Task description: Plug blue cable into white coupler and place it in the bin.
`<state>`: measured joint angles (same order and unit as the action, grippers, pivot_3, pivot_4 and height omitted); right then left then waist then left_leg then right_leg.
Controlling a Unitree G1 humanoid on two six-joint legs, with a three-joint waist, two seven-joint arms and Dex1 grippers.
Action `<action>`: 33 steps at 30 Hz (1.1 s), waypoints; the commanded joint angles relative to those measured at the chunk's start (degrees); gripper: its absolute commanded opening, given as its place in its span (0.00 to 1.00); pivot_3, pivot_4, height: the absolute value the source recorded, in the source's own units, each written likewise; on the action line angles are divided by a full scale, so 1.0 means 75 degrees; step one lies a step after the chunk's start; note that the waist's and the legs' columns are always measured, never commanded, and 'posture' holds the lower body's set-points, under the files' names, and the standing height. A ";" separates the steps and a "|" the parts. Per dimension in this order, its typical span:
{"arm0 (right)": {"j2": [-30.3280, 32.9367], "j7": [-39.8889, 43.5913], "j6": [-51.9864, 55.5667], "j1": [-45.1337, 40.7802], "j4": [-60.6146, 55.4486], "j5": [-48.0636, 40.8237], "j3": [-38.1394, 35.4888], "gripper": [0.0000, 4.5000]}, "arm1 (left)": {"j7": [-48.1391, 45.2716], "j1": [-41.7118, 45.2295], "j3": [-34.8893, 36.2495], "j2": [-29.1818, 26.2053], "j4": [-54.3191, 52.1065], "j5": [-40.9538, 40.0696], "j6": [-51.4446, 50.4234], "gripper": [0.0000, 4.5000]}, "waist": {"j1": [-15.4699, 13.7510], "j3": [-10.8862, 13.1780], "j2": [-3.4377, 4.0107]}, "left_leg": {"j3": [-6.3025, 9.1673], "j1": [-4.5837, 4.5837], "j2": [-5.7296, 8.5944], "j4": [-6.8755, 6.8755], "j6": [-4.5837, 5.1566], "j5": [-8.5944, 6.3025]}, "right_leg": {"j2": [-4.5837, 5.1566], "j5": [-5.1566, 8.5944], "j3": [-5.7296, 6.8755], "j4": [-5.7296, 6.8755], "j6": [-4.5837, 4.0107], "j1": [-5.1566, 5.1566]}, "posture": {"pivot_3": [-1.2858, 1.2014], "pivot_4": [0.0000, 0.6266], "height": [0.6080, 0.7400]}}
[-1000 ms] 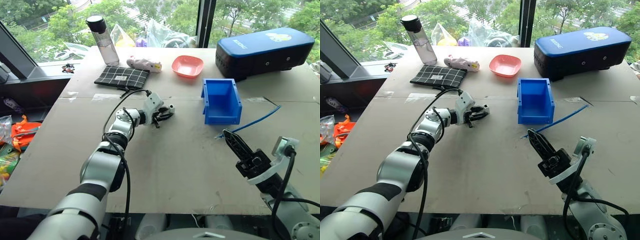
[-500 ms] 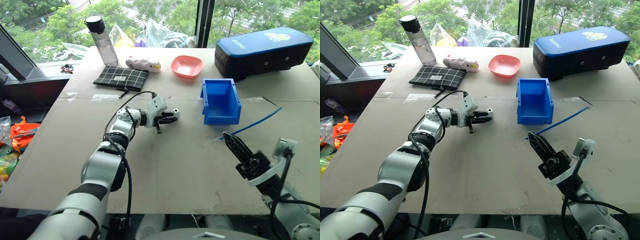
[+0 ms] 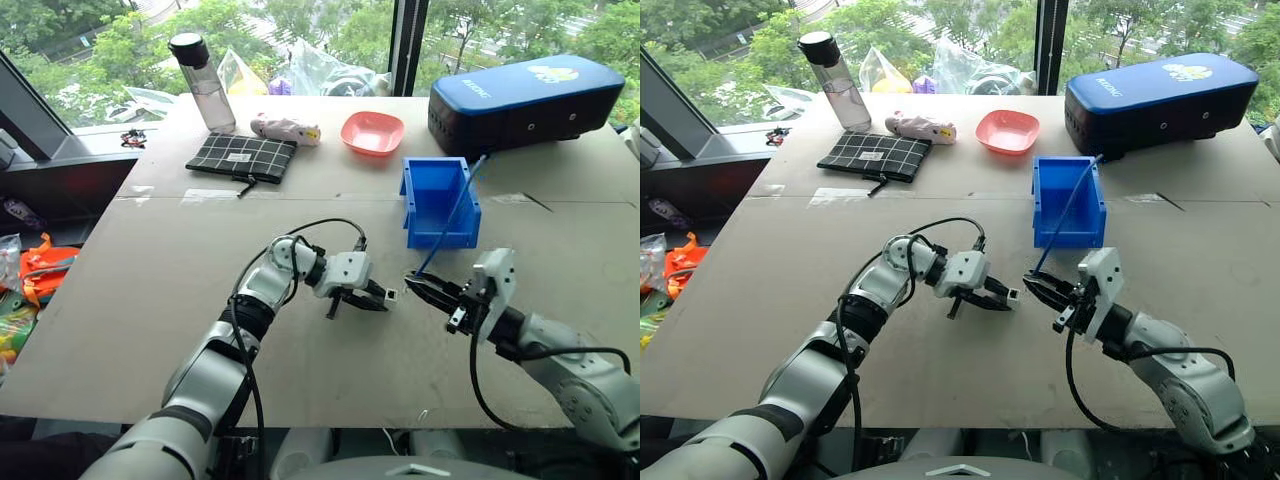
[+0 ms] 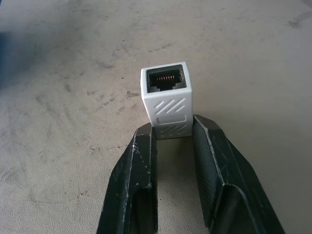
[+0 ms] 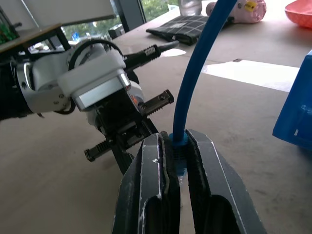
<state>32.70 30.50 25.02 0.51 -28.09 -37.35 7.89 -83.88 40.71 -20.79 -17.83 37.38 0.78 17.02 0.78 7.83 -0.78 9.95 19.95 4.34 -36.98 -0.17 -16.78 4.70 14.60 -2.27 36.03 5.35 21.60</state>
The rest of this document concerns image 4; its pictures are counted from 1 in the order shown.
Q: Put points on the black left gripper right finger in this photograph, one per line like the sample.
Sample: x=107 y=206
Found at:
x=229 y=175

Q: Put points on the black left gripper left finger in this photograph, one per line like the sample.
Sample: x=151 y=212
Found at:
x=128 y=180

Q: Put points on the white ethernet coupler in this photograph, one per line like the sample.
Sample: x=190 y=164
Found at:
x=168 y=109

